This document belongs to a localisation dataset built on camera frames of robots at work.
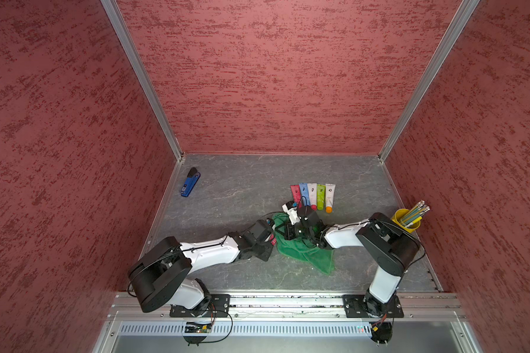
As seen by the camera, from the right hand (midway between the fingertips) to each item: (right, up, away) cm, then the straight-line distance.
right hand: (276, 233), depth 91 cm
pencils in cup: (+53, +10, -8) cm, 55 cm away
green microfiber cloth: (+18, -8, -7) cm, 21 cm away
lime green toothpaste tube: (+22, +16, +13) cm, 30 cm away
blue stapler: (-43, +23, +19) cm, 52 cm away
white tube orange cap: (+26, +16, +13) cm, 34 cm away
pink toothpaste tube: (-1, -2, -3) cm, 4 cm away
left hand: (-4, -6, -4) cm, 9 cm away
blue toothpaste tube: (+14, +17, +13) cm, 25 cm away
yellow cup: (+50, +8, -3) cm, 51 cm away
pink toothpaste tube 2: (+10, +15, +12) cm, 22 cm away
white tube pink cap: (+18, +17, +15) cm, 29 cm away
